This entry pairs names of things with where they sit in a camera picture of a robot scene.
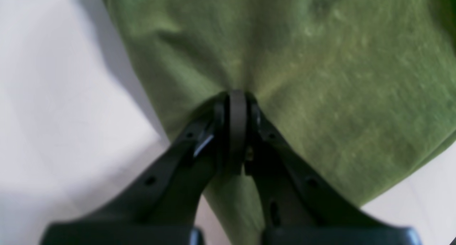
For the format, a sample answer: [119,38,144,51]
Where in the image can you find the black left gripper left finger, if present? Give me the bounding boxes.
[40,91,248,245]

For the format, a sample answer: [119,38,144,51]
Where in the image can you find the olive green T-shirt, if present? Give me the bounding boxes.
[103,0,456,207]

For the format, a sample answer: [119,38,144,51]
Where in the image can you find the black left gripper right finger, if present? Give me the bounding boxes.
[244,93,422,245]

